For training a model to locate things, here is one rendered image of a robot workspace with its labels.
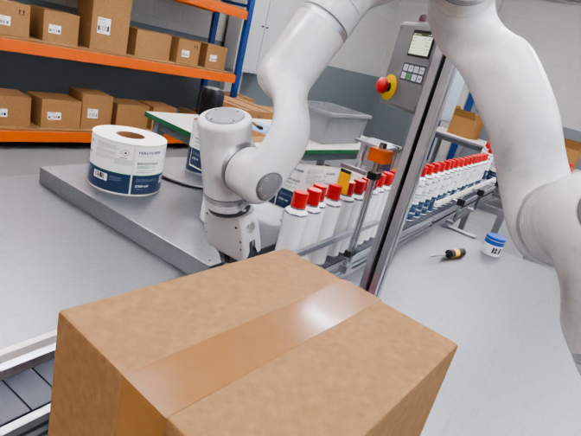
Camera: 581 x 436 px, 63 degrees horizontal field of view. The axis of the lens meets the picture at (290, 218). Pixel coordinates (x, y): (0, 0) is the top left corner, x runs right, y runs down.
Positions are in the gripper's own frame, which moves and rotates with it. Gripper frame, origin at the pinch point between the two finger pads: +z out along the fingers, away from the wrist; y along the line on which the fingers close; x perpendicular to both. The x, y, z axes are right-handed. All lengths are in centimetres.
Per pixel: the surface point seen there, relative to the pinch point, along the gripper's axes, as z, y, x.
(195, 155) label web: 15, 58, -45
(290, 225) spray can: -1.6, -1.4, -16.6
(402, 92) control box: -22, -7, -51
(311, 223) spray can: 0.7, -2.8, -22.4
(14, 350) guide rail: -10.6, 3.4, 37.5
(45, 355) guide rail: -15.1, -4.5, 36.6
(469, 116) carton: 193, 109, -563
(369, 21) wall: 152, 367, -749
